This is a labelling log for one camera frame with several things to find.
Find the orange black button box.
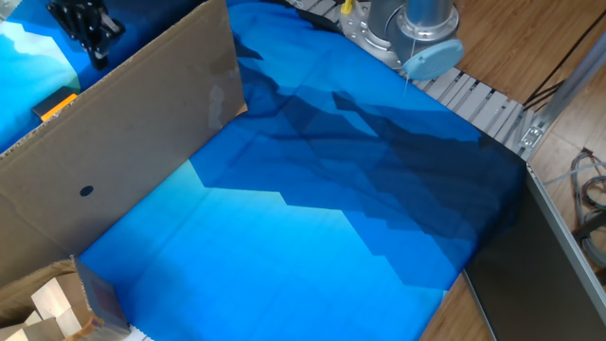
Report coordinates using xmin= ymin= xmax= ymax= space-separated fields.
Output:
xmin=31 ymin=86 xmax=80 ymax=123

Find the blue landscape print cloth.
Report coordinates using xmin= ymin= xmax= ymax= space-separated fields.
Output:
xmin=0 ymin=0 xmax=529 ymax=341

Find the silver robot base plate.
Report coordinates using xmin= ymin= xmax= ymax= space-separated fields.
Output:
xmin=339 ymin=2 xmax=408 ymax=72

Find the dark grey board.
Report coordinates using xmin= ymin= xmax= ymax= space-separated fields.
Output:
xmin=463 ymin=163 xmax=606 ymax=341

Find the white zip tie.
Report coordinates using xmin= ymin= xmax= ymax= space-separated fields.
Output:
xmin=401 ymin=37 xmax=419 ymax=96

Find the silver corner bracket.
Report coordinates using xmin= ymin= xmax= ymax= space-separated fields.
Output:
xmin=518 ymin=125 xmax=544 ymax=152

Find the white floor cable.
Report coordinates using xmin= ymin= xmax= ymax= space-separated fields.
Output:
xmin=542 ymin=160 xmax=606 ymax=187

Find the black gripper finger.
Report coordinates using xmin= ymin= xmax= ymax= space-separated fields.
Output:
xmin=65 ymin=21 xmax=109 ymax=71
xmin=89 ymin=11 xmax=127 ymax=52

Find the aluminium frame rail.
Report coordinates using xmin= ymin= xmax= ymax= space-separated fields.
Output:
xmin=520 ymin=32 xmax=606 ymax=160
xmin=525 ymin=163 xmax=606 ymax=314

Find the small open cardboard box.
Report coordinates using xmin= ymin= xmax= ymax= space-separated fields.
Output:
xmin=0 ymin=255 xmax=132 ymax=341

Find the large cardboard wall sheet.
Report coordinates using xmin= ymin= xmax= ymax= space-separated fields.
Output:
xmin=0 ymin=0 xmax=248 ymax=289

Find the grey cable bundle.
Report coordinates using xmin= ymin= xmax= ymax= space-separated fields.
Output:
xmin=570 ymin=147 xmax=606 ymax=269

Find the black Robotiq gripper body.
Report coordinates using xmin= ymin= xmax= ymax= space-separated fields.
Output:
xmin=45 ymin=0 xmax=108 ymax=39

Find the black floor cable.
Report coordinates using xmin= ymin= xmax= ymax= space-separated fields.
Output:
xmin=525 ymin=80 xmax=567 ymax=114
xmin=523 ymin=8 xmax=606 ymax=108

